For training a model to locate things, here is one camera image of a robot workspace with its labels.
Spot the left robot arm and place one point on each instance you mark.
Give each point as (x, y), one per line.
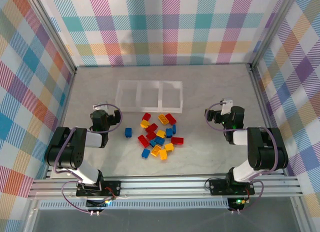
(62, 152)

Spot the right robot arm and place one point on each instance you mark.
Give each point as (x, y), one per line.
(267, 149)

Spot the small red lego brick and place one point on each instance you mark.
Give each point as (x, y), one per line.
(146, 116)

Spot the aluminium frame leg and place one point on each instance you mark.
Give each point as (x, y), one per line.
(301, 217)
(31, 217)

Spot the long yellow lego brick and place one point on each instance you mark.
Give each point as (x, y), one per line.
(163, 119)
(156, 150)

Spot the long red lego brick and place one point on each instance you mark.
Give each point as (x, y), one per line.
(143, 140)
(170, 118)

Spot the black controller board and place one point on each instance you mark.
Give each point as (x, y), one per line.
(96, 204)
(238, 203)

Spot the clear three-compartment container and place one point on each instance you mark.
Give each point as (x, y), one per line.
(150, 109)

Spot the wide aluminium mounting rail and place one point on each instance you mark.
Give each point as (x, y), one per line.
(162, 187)

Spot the aluminium frame post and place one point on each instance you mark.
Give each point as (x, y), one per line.
(272, 29)
(50, 34)

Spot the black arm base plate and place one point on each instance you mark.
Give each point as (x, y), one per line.
(217, 187)
(112, 188)

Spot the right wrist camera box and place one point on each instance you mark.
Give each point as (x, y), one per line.
(227, 105)

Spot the aluminium table edge rail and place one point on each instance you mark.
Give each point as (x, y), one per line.
(63, 117)
(262, 104)

